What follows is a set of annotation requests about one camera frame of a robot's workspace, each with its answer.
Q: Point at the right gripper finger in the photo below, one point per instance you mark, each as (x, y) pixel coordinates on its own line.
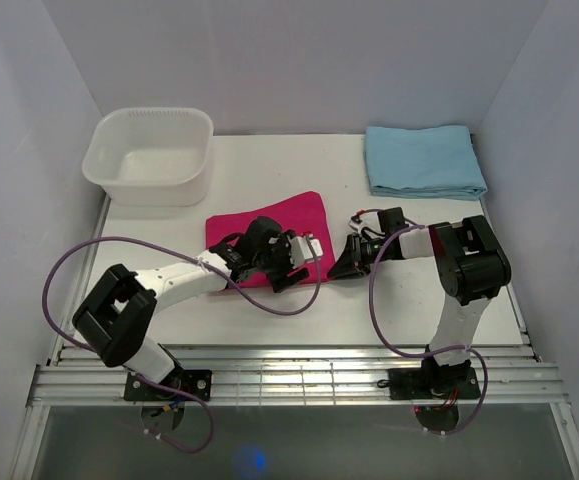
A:
(354, 249)
(343, 270)

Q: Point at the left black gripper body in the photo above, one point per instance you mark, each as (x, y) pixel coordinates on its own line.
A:
(278, 261)

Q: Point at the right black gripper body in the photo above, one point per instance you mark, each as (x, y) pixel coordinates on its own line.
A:
(371, 249)

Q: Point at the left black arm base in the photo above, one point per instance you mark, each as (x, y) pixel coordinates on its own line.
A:
(197, 382)

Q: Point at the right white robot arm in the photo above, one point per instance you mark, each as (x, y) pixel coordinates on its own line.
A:
(472, 269)

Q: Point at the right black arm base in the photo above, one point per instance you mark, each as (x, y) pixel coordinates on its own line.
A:
(410, 384)

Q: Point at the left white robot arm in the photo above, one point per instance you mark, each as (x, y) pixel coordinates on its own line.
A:
(115, 316)

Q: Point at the folded light blue trousers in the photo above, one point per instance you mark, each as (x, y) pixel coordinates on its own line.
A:
(427, 163)

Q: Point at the white plastic basket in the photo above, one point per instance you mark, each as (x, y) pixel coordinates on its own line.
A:
(152, 157)

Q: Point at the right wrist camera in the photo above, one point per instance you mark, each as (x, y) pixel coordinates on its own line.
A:
(356, 223)

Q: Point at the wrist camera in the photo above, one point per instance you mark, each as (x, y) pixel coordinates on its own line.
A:
(356, 223)
(305, 249)

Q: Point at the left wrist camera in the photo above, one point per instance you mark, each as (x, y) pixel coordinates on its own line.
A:
(305, 249)

